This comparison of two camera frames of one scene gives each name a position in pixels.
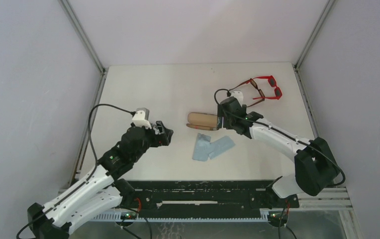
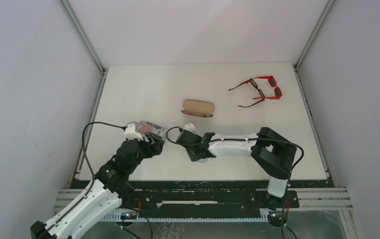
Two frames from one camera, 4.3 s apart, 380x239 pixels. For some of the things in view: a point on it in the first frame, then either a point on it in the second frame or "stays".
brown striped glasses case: x=202 y=121 -> x=198 y=107
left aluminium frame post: x=101 y=82 stays
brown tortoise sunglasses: x=260 y=93 stays
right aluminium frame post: x=306 y=98 stays
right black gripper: x=223 y=117 -> x=188 y=145
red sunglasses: x=272 y=82 stays
